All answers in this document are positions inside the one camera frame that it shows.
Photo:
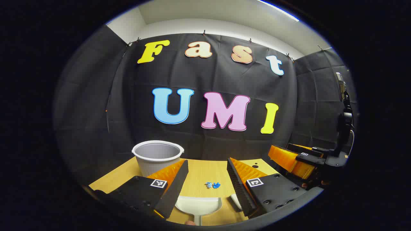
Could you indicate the small grey broom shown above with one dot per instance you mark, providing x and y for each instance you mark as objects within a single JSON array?
[{"x": 235, "y": 200}]

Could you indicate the dark blue paper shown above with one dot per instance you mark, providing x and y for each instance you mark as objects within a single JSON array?
[{"x": 216, "y": 185}]

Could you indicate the grey plastic dustpan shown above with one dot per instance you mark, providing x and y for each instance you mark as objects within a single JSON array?
[{"x": 199, "y": 205}]

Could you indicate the white plastic garbage bin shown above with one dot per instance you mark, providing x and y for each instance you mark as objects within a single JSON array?
[{"x": 151, "y": 163}]

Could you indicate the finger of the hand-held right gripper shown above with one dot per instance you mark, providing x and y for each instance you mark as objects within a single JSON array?
[
  {"x": 310, "y": 158},
  {"x": 301, "y": 147}
]

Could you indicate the light blue paper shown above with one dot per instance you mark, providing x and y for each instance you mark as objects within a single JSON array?
[{"x": 209, "y": 184}]

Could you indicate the wooden desktop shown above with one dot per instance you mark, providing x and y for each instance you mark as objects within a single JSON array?
[{"x": 205, "y": 171}]

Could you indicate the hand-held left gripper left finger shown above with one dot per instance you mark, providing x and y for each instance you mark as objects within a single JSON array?
[{"x": 175, "y": 189}]

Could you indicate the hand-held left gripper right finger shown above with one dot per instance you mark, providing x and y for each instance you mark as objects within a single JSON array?
[{"x": 239, "y": 186}]

